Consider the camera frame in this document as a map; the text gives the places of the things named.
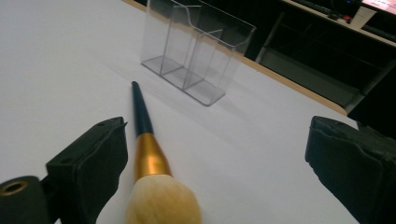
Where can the black keyboard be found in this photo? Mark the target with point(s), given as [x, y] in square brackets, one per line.
[314, 6]

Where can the clear acrylic organizer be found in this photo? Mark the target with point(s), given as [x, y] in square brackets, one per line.
[193, 53]

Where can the white paper sheet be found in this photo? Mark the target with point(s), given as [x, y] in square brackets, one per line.
[364, 17]

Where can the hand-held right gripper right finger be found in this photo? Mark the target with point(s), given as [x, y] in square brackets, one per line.
[351, 161]

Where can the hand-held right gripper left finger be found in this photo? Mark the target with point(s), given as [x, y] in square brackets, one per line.
[93, 168]

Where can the makeup brush with gold ferrule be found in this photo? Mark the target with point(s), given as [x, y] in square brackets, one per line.
[149, 161]

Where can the metal shelf rack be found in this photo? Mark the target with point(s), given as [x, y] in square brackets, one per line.
[314, 62]

